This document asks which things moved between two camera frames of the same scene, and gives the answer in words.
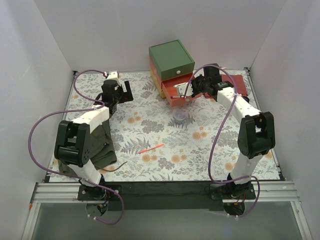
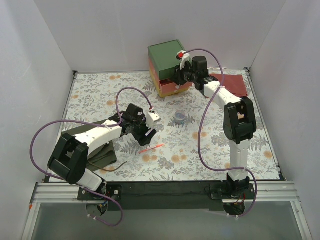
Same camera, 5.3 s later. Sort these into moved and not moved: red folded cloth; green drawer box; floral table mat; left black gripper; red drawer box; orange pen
Moved: left black gripper; red drawer box
Not moved: floral table mat; green drawer box; red folded cloth; orange pen
